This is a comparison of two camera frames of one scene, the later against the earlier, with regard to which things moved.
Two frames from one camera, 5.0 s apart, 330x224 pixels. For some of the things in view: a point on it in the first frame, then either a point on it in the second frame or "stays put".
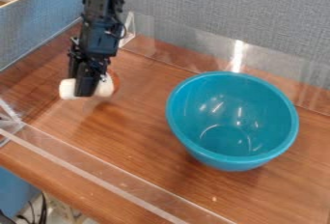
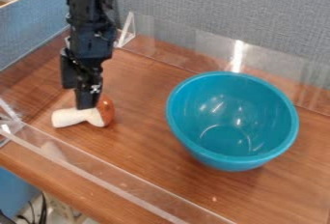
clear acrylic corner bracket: (130, 30) stays put
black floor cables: (43, 215) stays put
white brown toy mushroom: (104, 90) -> (99, 116)
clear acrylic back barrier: (282, 44) stays put
